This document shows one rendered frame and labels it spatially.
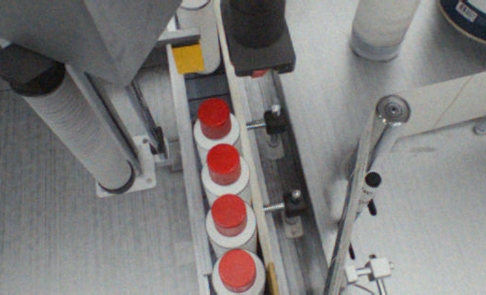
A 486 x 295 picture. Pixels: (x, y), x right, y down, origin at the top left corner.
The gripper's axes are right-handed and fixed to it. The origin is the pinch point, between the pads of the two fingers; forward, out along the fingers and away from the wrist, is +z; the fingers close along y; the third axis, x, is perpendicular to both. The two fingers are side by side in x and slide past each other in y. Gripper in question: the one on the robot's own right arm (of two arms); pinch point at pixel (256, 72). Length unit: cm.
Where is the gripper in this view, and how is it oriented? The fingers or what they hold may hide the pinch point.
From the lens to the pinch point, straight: 59.6
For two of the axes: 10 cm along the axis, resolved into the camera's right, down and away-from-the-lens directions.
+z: -0.1, 4.5, 8.9
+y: -1.9, -8.8, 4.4
